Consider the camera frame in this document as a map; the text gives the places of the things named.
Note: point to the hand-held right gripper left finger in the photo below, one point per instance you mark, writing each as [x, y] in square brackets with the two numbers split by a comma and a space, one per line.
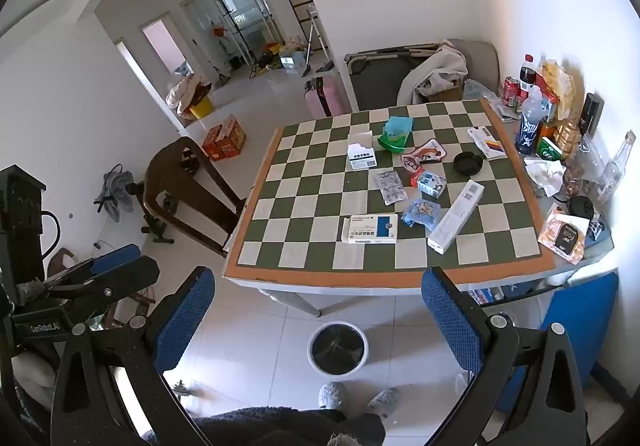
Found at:
[185, 321]

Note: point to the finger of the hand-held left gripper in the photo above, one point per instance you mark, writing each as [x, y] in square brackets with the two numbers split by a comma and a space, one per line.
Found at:
[135, 276]
[117, 256]

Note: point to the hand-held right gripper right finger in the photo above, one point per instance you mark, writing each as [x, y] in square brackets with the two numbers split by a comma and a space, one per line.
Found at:
[450, 321]

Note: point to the long white box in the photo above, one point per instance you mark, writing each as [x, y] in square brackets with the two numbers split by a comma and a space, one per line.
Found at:
[457, 216]

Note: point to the blue snack packet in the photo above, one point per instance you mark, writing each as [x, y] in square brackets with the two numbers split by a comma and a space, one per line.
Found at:
[421, 213]

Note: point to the white trash bin black liner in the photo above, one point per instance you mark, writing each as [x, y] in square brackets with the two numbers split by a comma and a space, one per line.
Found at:
[337, 348]

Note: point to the white medicine box blue label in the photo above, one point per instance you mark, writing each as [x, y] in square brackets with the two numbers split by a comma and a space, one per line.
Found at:
[365, 231]

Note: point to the small red blue carton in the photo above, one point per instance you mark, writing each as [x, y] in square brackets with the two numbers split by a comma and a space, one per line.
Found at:
[431, 183]

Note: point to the silver blister pack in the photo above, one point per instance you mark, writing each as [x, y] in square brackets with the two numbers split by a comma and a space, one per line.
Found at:
[391, 187]

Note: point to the red white snack packet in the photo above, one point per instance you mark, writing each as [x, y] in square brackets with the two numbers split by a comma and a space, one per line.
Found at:
[425, 153]

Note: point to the grey floor fan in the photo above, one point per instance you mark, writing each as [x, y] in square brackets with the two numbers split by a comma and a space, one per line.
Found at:
[117, 191]

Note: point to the grey fuzzy slipper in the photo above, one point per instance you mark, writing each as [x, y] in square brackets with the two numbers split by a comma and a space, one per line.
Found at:
[332, 396]
[382, 400]

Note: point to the dark wooden chair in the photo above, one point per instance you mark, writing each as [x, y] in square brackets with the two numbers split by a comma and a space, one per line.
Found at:
[170, 165]

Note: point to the orange patterned packet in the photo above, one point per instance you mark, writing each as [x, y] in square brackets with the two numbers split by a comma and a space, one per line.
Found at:
[560, 236]

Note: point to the black ashtray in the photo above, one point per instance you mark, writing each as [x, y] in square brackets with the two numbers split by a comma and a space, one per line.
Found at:
[468, 163]

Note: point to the orange cardboard box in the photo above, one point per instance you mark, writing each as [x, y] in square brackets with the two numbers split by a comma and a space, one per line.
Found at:
[227, 140]

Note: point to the yellow bin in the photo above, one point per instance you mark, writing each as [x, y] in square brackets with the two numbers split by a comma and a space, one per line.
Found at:
[201, 109]

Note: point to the black round case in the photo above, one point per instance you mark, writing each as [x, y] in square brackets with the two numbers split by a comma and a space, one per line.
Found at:
[580, 207]

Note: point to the green white checkered mat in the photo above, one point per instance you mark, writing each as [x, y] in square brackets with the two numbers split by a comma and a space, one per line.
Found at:
[320, 206]

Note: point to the pile of white clothes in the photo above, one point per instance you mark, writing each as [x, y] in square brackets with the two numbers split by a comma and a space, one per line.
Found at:
[181, 93]

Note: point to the crumpled white tissue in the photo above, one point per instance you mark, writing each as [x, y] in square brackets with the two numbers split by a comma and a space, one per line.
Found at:
[545, 173]

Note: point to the white packet coloured stripes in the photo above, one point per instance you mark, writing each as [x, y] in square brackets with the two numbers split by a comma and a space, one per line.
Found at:
[487, 143]

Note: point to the green box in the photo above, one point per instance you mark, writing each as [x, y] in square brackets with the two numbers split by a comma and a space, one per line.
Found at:
[549, 148]

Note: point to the clear bottle blue label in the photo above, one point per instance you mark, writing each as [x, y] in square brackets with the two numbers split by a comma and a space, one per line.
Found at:
[530, 125]

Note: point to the amber bottle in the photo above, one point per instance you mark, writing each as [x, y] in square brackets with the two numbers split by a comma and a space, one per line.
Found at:
[570, 138]

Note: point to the clear glass bottle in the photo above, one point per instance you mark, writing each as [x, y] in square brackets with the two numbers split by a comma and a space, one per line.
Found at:
[617, 170]

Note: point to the black box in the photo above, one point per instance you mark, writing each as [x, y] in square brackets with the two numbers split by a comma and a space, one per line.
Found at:
[591, 113]

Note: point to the white cloth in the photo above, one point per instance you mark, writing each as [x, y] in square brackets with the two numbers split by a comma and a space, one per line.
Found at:
[440, 68]

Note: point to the pink suitcase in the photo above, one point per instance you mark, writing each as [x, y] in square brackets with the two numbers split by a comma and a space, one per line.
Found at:
[325, 98]

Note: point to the black coat rack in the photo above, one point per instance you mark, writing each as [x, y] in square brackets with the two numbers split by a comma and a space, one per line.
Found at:
[229, 25]

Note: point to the cola bottle red cap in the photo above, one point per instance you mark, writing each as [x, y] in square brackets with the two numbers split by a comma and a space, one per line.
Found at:
[526, 75]

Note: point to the yellow snack bag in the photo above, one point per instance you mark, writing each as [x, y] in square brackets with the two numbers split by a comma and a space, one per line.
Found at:
[565, 85]

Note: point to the grey chair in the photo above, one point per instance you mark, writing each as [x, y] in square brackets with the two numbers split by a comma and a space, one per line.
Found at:
[482, 60]

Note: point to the metal ladder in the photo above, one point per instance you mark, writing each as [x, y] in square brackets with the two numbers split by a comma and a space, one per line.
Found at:
[315, 40]

